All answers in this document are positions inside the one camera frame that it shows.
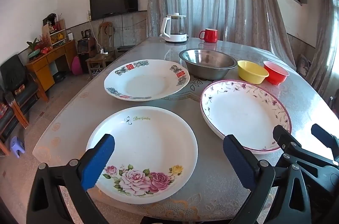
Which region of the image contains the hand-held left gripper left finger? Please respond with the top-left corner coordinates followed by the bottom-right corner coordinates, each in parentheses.
top-left (26, 133), bottom-right (115, 224)

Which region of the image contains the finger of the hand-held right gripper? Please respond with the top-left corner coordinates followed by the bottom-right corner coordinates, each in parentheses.
top-left (311, 123), bottom-right (339, 161)
top-left (273, 125), bottom-right (335, 167)

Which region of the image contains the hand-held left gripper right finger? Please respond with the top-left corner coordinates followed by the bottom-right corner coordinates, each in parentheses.
top-left (222, 134), bottom-right (311, 224)

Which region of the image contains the white plate with purple floral rim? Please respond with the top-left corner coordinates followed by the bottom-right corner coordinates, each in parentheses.
top-left (200, 80), bottom-right (292, 155)

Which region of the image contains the white plate with rose print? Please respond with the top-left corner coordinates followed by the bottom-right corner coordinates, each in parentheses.
top-left (86, 106), bottom-right (199, 205)

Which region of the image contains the red plastic bowl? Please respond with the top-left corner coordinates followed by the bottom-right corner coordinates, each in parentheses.
top-left (263, 61), bottom-right (290, 86)

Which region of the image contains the yellow plastic bowl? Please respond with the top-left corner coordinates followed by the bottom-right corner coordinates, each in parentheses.
top-left (238, 60), bottom-right (270, 84)

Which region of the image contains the white plate with red characters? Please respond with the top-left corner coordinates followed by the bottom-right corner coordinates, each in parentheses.
top-left (104, 59), bottom-right (190, 102)

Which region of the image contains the stainless steel bowl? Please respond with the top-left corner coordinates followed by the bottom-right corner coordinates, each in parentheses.
top-left (179, 48), bottom-right (238, 81)

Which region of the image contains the purple plastic stool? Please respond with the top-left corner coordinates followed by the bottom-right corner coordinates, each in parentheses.
top-left (10, 136), bottom-right (25, 159)

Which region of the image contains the pink round bag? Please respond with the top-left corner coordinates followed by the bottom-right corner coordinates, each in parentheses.
top-left (71, 56), bottom-right (83, 75)

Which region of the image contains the wooden chair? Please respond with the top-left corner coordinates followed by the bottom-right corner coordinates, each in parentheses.
top-left (85, 21), bottom-right (115, 80)

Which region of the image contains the orange wooden desk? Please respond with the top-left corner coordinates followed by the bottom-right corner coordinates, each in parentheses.
top-left (25, 40), bottom-right (78, 103)

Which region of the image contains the dark wooden speaker cabinet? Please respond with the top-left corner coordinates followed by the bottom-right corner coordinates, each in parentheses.
top-left (77, 37), bottom-right (96, 73)

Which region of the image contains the black cushioned wooden armchair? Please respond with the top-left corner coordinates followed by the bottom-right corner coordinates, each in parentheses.
top-left (0, 55), bottom-right (40, 129)

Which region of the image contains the green bowl with plant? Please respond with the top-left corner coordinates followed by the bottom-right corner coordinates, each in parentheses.
top-left (26, 38), bottom-right (43, 59)

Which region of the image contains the red mug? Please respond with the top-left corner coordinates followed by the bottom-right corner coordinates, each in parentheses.
top-left (199, 28), bottom-right (218, 43)

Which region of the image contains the small wooden desk shelf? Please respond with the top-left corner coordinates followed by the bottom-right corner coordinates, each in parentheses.
top-left (42, 14), bottom-right (68, 48)

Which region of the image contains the white glass electric kettle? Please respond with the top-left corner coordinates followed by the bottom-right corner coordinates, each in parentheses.
top-left (160, 13), bottom-right (189, 43)

